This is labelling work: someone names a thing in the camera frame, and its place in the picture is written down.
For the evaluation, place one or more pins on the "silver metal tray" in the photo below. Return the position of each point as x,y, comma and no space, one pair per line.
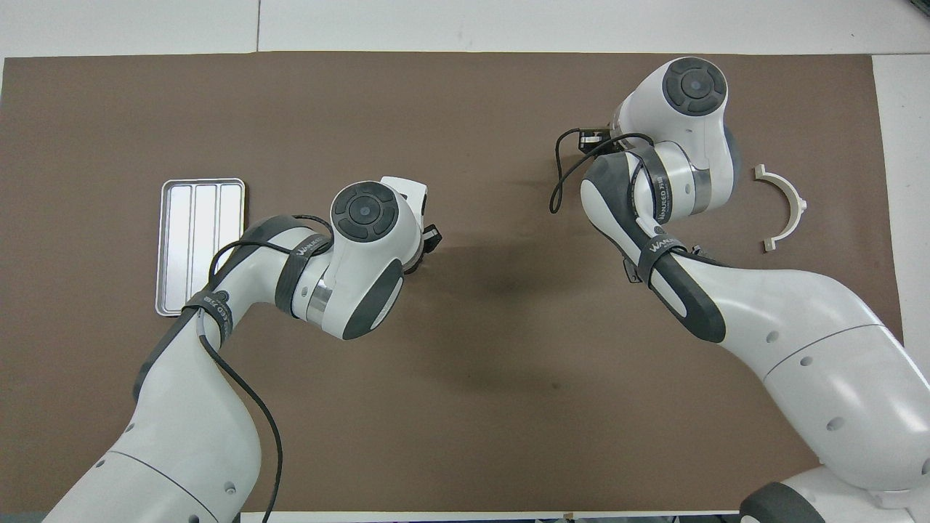
182,247

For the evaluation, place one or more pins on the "white curved plastic bracket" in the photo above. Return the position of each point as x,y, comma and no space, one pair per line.
794,190

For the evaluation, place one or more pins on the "brown table mat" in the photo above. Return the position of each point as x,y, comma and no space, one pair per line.
465,109

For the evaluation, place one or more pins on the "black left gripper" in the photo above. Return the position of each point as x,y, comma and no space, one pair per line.
432,240

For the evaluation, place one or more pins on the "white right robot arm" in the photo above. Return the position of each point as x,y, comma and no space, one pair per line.
821,341

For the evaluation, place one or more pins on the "dark grey rectangular brake pad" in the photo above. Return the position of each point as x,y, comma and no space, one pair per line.
629,272

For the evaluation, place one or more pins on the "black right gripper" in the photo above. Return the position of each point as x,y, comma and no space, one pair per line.
599,142

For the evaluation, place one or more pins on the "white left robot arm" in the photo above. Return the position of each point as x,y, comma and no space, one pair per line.
182,436

